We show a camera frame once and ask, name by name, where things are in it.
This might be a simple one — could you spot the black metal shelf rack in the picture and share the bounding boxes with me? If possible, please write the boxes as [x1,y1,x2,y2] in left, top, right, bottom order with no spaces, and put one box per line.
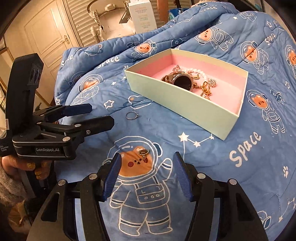
[173,0,192,10]

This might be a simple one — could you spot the tall white carton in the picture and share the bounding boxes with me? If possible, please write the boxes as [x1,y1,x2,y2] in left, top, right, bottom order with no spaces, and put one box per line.
[128,0,158,34]

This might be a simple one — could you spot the rose gold bangle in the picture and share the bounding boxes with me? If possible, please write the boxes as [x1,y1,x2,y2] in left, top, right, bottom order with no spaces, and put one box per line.
[173,65,182,73]

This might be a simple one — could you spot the thin silver ring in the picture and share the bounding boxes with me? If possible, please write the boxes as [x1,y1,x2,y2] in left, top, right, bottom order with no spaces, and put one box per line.
[125,111,140,121]

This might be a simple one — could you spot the beige strap wristwatch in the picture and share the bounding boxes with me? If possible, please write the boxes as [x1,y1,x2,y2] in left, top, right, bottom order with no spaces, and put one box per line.
[161,72,194,91]

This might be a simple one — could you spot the white baby high chair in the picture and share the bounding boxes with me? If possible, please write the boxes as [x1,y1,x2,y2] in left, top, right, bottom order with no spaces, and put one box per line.
[87,0,135,43]

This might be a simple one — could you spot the white panelled door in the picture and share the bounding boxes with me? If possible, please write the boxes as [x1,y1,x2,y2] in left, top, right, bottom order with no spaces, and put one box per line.
[4,0,80,105]

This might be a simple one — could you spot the blue astronaut bear quilt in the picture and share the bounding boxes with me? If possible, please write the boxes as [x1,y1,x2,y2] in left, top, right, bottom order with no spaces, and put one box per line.
[55,1,295,240]

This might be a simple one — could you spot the left hand gold nails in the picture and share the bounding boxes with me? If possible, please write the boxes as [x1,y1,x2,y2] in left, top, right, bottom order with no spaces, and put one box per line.
[1,155,52,180]

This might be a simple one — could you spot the blue white package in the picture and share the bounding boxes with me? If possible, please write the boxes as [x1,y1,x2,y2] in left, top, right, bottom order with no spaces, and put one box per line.
[168,8,191,24]

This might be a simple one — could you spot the white box pink lining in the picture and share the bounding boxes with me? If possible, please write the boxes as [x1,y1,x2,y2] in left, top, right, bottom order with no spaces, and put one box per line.
[125,49,248,140]

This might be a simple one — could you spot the gold chain ornament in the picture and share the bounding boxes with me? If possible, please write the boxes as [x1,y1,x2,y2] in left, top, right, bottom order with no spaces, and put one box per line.
[200,81,212,100]

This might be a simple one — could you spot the small crystal charm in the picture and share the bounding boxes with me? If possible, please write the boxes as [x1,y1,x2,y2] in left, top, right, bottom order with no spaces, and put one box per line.
[208,79,217,88]

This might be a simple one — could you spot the white pearl bracelet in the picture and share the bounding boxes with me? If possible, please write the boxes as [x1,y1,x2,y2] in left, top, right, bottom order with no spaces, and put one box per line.
[186,68,209,80]

